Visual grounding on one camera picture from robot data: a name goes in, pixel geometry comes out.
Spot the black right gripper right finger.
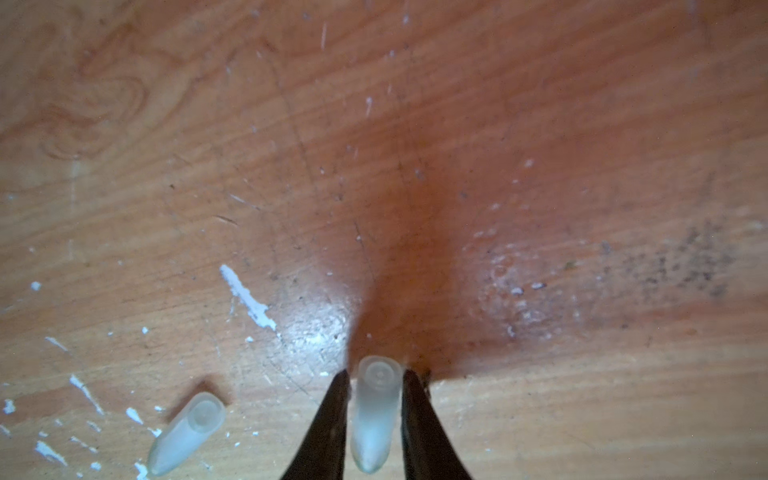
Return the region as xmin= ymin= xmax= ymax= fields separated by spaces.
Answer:
xmin=401 ymin=370 xmax=472 ymax=480

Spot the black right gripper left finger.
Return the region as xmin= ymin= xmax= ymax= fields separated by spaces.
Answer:
xmin=282 ymin=369 xmax=351 ymax=480

